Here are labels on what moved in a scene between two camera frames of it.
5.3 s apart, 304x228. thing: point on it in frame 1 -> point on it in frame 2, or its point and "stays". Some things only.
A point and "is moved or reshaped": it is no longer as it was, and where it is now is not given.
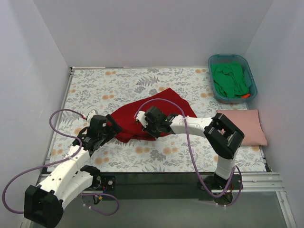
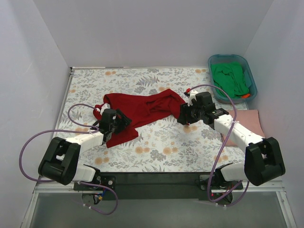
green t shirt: (230, 80) stays
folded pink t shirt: (248, 122) stays
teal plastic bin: (232, 80) stays
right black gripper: (149, 126) -> (184, 114)
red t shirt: (166, 99) is moved or reshaped
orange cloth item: (246, 96) stays
